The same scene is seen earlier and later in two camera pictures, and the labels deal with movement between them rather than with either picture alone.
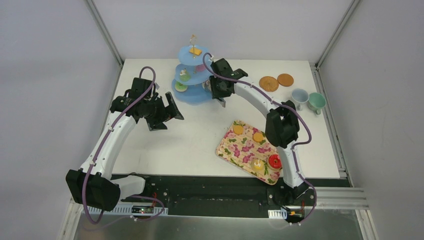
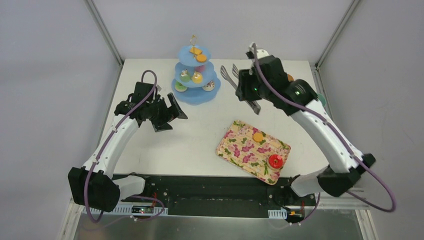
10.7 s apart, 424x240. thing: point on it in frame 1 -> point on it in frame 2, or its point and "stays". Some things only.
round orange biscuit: (258, 137) stays
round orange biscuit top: (238, 129) -> (201, 58)
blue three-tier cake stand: (191, 72) stays
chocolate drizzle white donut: (206, 85) stays
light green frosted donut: (180, 87) stays
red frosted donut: (271, 163) stays
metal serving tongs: (222, 102) -> (251, 104)
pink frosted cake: (200, 68) stays
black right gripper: (218, 93) -> (247, 86)
